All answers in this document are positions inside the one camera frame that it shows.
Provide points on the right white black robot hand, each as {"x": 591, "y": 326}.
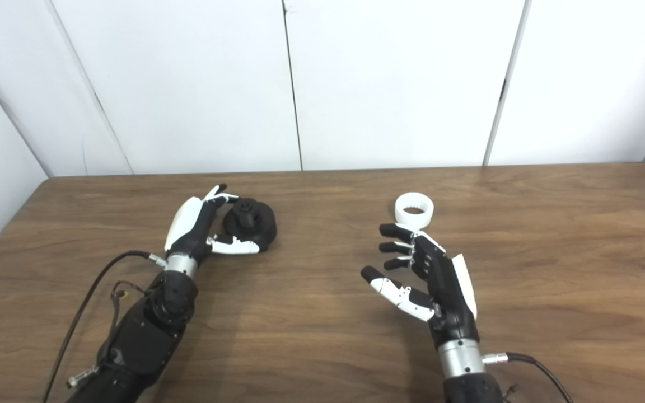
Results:
{"x": 448, "y": 291}

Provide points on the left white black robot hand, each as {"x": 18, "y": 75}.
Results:
{"x": 188, "y": 224}

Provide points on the round black part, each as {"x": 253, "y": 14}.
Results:
{"x": 261, "y": 224}

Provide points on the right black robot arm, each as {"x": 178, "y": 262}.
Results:
{"x": 459, "y": 358}

